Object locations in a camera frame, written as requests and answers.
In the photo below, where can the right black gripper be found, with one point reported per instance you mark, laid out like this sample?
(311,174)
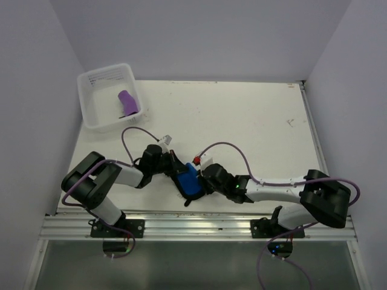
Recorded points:
(207,191)

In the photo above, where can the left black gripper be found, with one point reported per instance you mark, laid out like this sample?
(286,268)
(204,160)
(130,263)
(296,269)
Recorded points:
(175,164)

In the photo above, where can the blue towel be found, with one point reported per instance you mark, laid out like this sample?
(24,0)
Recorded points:
(188,184)

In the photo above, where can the purple towel black trim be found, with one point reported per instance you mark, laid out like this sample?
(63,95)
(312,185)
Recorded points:
(129,104)

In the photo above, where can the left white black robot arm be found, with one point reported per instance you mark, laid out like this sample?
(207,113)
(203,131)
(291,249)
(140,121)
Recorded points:
(91,180)

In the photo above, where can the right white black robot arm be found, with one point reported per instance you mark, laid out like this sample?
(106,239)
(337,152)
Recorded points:
(286,190)

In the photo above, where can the white plastic basket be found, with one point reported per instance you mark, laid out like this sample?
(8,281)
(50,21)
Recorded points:
(98,91)

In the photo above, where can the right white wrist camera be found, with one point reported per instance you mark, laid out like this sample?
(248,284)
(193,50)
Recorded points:
(202,161)

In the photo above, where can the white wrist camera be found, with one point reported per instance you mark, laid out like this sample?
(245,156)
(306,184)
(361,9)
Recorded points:
(164,143)
(202,161)

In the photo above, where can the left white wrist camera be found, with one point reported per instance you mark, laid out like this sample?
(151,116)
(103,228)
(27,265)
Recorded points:
(164,143)

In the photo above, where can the aluminium mounting rail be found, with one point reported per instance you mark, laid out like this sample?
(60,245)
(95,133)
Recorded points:
(158,226)

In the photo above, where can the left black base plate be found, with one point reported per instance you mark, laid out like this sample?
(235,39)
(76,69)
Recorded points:
(135,226)

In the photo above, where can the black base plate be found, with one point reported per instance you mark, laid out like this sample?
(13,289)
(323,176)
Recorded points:
(264,228)
(135,226)

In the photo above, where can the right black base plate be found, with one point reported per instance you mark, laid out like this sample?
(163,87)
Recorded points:
(264,228)

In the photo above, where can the aluminium table edge rail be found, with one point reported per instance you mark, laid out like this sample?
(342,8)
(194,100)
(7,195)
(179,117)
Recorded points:
(314,133)

